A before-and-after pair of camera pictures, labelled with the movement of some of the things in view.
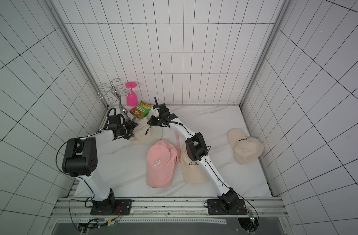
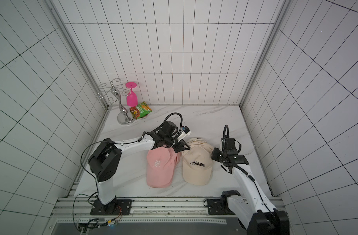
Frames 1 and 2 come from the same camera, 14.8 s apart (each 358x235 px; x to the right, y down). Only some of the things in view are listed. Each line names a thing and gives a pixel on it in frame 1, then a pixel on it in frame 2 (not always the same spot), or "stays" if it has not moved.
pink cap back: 162,156 stays
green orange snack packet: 141,110 stays
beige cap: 246,149 → 197,161
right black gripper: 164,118 → 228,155
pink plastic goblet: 132,100 stays
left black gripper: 131,125 → 181,144
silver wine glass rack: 115,90 stays
